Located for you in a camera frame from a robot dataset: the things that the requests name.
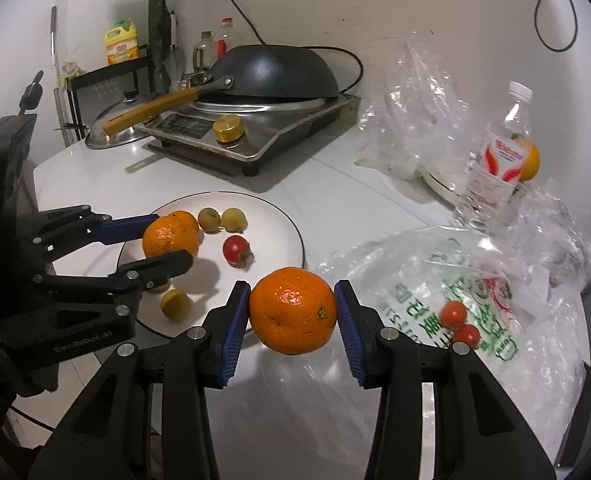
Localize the orange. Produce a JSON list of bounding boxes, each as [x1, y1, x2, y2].
[[248, 267, 338, 357], [142, 210, 201, 261], [510, 134, 541, 182]]

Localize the steel pan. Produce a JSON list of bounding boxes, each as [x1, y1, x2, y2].
[[190, 92, 336, 117]]

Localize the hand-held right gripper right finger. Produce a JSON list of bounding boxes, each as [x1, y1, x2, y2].
[[333, 280, 559, 480]]

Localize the dark hanging strap with hook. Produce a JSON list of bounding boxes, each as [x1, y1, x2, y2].
[[147, 0, 179, 93]]

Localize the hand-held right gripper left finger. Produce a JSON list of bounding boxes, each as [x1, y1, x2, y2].
[[28, 280, 252, 480]]

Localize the black wok with wooden handle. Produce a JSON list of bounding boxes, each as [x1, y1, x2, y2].
[[102, 44, 340, 137]]

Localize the black power cable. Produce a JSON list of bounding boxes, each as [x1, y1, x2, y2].
[[204, 0, 365, 96], [532, 0, 577, 52]]

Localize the green printed plastic bag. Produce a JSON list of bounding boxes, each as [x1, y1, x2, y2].
[[315, 225, 591, 461]]

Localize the white plate with dark rim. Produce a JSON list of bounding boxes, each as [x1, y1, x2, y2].
[[116, 191, 306, 341]]

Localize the black kitchen rack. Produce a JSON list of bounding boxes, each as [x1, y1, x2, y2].
[[53, 45, 156, 143]]

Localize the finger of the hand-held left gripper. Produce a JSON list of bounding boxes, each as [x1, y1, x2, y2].
[[34, 250, 195, 321], [20, 205, 161, 263]]

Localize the small red tomato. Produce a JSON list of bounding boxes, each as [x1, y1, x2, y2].
[[222, 234, 254, 268], [439, 300, 469, 331], [453, 323, 481, 348]]

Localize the white bowl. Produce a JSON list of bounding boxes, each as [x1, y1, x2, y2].
[[422, 167, 469, 206]]

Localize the steel pot lid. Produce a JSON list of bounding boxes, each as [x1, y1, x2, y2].
[[84, 89, 176, 151]]

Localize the clear bottle with red cap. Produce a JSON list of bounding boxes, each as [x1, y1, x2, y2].
[[212, 17, 244, 61]]

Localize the steel induction cooker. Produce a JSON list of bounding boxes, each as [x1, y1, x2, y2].
[[143, 92, 362, 177]]

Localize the yellow dish soap bottle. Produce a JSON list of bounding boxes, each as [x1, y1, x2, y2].
[[104, 16, 140, 67]]

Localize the clear water bottle red label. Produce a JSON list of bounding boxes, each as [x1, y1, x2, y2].
[[453, 81, 533, 231]]

